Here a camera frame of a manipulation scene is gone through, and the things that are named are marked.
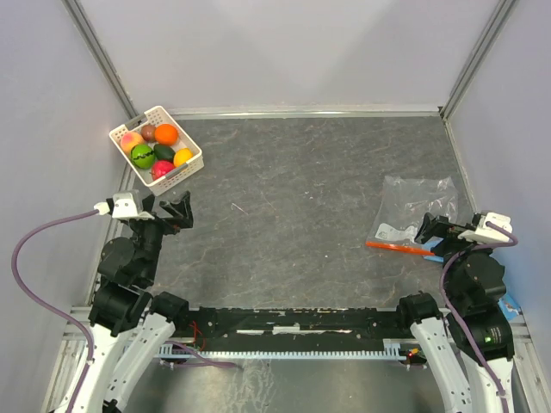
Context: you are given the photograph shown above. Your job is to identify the peach toy fruit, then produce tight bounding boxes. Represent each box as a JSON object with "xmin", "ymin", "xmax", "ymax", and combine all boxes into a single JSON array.
[{"xmin": 120, "ymin": 132, "xmax": 145, "ymax": 155}]

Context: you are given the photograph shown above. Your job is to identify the blue patterned cloth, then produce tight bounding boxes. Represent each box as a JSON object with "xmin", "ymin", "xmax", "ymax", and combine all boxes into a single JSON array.
[{"xmin": 422, "ymin": 237, "xmax": 521, "ymax": 321}]

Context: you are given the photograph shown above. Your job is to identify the light blue cable duct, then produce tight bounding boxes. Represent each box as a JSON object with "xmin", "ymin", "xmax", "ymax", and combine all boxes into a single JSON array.
[{"xmin": 157, "ymin": 338, "xmax": 410, "ymax": 361}]

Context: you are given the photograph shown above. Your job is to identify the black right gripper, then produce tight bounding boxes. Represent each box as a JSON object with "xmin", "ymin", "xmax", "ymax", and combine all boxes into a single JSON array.
[{"xmin": 413, "ymin": 210, "xmax": 492, "ymax": 303}]

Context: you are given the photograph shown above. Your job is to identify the brown toy fruit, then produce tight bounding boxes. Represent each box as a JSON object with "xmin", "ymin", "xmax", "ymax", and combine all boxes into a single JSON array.
[{"xmin": 140, "ymin": 125, "xmax": 156, "ymax": 142}]

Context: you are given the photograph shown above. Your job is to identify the white plastic basket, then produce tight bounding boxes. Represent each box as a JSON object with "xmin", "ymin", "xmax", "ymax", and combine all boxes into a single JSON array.
[{"xmin": 109, "ymin": 106, "xmax": 204, "ymax": 195}]

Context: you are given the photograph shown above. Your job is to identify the dark green avocado toy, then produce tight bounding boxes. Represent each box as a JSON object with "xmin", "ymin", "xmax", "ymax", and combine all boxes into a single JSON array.
[{"xmin": 153, "ymin": 144, "xmax": 176, "ymax": 163}]

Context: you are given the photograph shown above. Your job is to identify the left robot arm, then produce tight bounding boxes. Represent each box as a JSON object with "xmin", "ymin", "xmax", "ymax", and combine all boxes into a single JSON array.
[{"xmin": 56, "ymin": 190, "xmax": 194, "ymax": 412}]

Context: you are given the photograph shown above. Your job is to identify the yellow lemon toy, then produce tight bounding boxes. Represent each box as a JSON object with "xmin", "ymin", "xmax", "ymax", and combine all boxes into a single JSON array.
[{"xmin": 173, "ymin": 148, "xmax": 194, "ymax": 168}]

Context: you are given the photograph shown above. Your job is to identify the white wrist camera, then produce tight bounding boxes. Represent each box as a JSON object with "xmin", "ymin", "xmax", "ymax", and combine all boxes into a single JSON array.
[
  {"xmin": 457, "ymin": 212, "xmax": 512, "ymax": 244},
  {"xmin": 94, "ymin": 190, "xmax": 153, "ymax": 220}
]

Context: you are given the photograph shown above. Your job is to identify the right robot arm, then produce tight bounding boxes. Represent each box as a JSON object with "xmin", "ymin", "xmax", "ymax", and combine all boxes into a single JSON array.
[{"xmin": 394, "ymin": 212, "xmax": 517, "ymax": 412}]

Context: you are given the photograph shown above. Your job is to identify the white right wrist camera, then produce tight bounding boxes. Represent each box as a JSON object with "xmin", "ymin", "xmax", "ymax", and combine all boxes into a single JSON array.
[{"xmin": 457, "ymin": 212, "xmax": 512, "ymax": 244}]

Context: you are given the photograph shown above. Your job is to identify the orange toy fruit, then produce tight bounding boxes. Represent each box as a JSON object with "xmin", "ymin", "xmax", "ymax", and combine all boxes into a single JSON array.
[{"xmin": 154, "ymin": 123, "xmax": 179, "ymax": 145}]

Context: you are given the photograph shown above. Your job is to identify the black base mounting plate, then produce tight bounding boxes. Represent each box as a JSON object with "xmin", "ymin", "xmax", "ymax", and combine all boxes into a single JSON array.
[{"xmin": 170, "ymin": 307, "xmax": 421, "ymax": 354}]

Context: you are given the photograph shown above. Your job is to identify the red apple toy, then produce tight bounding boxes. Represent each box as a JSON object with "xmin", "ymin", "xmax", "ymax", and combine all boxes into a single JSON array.
[{"xmin": 151, "ymin": 160, "xmax": 175, "ymax": 181}]

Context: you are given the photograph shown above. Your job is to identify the clear zip top bag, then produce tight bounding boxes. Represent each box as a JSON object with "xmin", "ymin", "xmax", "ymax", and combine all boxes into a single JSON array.
[{"xmin": 366, "ymin": 176, "xmax": 458, "ymax": 262}]

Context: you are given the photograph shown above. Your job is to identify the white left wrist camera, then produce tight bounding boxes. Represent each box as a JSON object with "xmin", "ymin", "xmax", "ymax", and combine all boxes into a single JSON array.
[{"xmin": 94, "ymin": 190, "xmax": 153, "ymax": 220}]

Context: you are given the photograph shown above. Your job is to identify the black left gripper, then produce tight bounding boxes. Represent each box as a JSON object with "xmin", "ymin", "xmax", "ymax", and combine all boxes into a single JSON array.
[{"xmin": 130, "ymin": 189, "xmax": 194, "ymax": 281}]

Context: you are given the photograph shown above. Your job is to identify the green watermelon toy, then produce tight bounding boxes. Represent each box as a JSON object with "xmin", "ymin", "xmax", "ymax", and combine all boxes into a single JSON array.
[{"xmin": 130, "ymin": 144, "xmax": 156, "ymax": 170}]

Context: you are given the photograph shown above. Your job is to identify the aluminium frame rail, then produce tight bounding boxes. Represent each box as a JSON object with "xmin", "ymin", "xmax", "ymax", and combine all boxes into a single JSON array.
[{"xmin": 62, "ymin": 305, "xmax": 531, "ymax": 343}]

